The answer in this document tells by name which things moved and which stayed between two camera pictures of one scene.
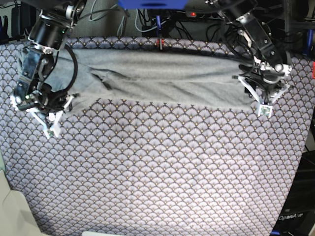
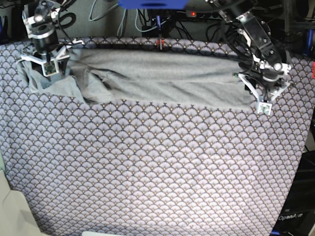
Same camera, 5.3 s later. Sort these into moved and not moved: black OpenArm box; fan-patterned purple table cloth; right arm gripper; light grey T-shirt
Moved: right arm gripper
Not moved: black OpenArm box; light grey T-shirt; fan-patterned purple table cloth
